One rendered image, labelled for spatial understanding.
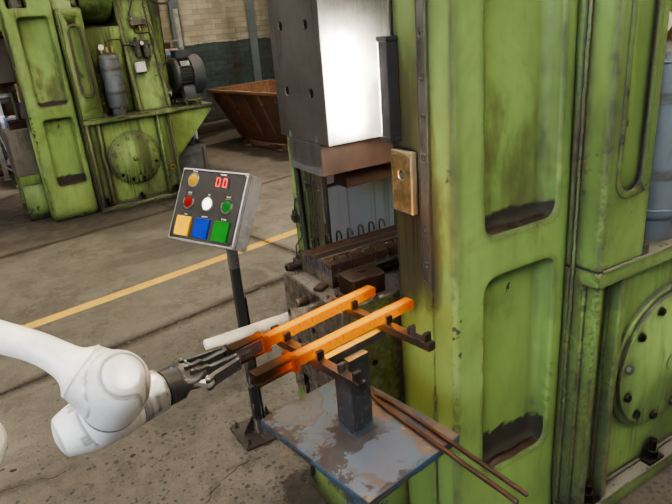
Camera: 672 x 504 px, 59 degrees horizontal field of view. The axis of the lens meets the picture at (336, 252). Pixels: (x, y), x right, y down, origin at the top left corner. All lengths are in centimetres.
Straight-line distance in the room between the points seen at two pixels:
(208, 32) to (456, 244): 963
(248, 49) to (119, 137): 519
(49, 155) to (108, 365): 559
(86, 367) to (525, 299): 129
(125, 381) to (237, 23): 1042
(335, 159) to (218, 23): 939
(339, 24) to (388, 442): 106
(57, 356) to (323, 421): 70
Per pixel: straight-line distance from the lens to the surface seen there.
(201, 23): 1089
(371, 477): 139
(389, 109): 159
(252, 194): 221
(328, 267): 185
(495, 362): 191
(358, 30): 171
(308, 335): 199
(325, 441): 149
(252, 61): 1140
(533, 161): 177
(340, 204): 211
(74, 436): 120
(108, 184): 665
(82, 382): 107
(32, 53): 655
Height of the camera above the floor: 169
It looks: 21 degrees down
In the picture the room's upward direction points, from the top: 5 degrees counter-clockwise
